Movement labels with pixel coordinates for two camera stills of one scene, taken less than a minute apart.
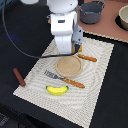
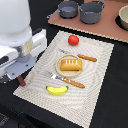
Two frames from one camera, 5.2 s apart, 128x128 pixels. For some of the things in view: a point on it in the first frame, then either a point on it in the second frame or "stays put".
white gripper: x=68 y=35 to x=17 y=60
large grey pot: x=90 y=12 stays put
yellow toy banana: x=57 y=90 stays put
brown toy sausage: x=19 y=77 stays put
